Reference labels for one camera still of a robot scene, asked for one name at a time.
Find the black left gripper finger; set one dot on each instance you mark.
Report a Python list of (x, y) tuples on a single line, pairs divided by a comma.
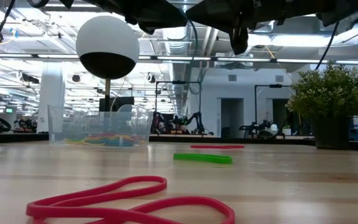
[(176, 18), (176, 7)]

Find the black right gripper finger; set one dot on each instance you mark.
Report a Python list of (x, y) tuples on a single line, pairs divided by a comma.
[(202, 9), (200, 18)]

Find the clear plastic bin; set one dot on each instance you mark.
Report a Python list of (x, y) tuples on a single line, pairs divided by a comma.
[(73, 124)]

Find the green rubber band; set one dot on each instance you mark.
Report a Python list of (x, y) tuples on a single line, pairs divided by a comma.
[(204, 158)]

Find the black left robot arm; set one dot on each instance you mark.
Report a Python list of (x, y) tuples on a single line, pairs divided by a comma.
[(65, 3)]

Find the black background robot arm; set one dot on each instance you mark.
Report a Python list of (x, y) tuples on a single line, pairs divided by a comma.
[(197, 118)]

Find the white globe lamp black base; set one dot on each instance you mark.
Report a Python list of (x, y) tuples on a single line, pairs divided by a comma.
[(107, 37)]

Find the black monitor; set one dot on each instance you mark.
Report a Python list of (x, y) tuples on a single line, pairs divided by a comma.
[(121, 104)]

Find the black background robot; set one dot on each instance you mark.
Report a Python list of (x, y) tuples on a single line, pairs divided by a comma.
[(255, 127)]

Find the green potted plant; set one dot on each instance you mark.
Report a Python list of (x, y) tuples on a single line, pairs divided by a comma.
[(331, 99)]

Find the white round column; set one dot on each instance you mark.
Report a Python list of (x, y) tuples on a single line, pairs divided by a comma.
[(51, 109)]

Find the silver spiral air duct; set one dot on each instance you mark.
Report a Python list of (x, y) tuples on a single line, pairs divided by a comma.
[(176, 46)]

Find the black gantry frame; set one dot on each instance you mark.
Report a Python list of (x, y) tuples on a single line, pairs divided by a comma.
[(179, 82), (273, 86)]

